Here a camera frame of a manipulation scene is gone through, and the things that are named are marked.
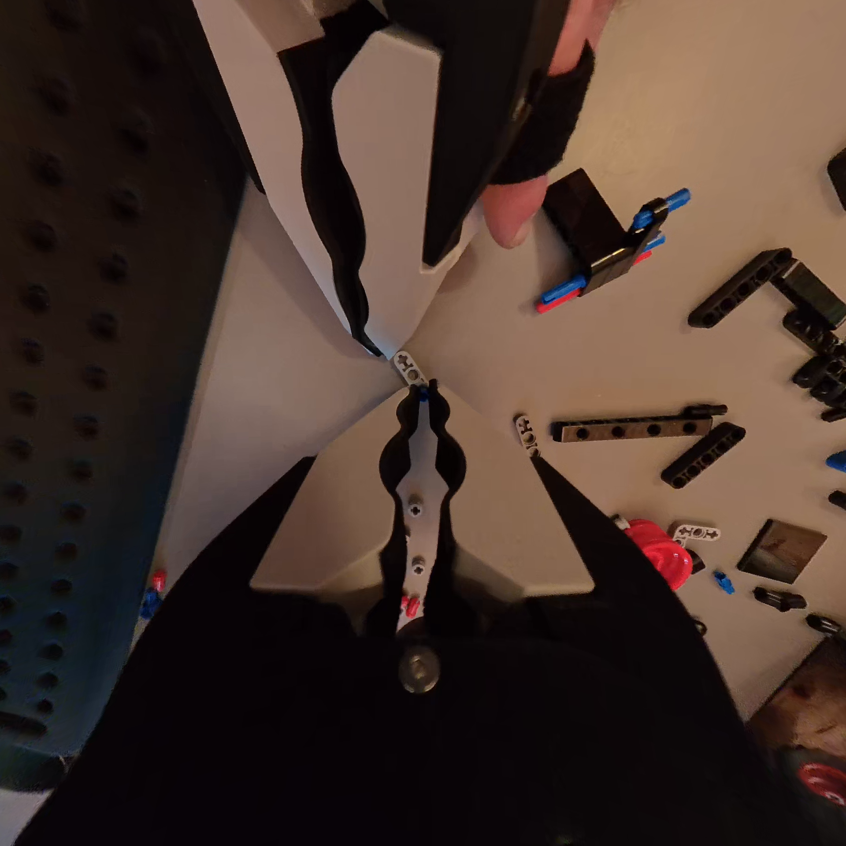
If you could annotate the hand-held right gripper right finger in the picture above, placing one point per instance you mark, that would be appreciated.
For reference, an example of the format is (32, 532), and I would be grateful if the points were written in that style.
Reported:
(522, 529)

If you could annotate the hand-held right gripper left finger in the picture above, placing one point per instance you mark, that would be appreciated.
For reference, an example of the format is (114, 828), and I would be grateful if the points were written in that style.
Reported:
(317, 529)

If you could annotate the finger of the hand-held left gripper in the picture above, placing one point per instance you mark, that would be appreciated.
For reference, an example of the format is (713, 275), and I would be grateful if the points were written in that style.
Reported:
(390, 165)
(251, 79)

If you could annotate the short black beam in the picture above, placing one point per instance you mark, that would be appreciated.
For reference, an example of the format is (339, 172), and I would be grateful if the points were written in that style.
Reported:
(704, 456)
(581, 211)

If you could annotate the small beam and pins assembly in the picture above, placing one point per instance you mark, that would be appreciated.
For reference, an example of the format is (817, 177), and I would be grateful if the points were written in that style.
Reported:
(562, 291)

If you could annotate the small Lego axle assembly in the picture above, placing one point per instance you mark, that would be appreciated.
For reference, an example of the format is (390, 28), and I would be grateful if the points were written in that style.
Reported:
(628, 254)

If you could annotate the grey desk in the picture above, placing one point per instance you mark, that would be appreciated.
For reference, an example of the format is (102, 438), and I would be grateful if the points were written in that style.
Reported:
(661, 99)

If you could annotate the person's left hand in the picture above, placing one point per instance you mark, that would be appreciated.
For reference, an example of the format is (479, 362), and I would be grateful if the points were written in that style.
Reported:
(515, 211)

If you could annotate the light grey thin beam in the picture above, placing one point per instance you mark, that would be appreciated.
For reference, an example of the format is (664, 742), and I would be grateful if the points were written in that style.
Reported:
(527, 436)

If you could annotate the red wheel hub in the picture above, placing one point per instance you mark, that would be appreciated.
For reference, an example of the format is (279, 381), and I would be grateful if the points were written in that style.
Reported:
(661, 555)

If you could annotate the long black beam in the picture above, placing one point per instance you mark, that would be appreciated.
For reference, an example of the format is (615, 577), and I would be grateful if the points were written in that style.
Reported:
(634, 429)

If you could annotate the black angular brick cluster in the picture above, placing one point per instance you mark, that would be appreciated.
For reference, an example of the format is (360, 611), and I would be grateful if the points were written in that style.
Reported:
(695, 560)

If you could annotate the tiny blue pin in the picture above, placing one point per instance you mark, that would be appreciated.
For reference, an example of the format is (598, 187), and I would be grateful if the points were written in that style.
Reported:
(724, 581)

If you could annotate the black flat panel tile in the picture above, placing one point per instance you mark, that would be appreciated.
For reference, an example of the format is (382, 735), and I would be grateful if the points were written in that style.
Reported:
(783, 552)

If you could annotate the small black connector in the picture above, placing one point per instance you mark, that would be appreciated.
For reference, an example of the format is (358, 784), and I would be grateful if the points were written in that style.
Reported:
(823, 624)
(780, 599)

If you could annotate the black perforated connector brick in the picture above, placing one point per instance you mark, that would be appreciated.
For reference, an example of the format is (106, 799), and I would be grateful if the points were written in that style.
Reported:
(823, 370)

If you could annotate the toy truck set box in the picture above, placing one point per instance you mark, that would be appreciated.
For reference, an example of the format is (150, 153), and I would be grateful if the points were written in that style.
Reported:
(806, 727)

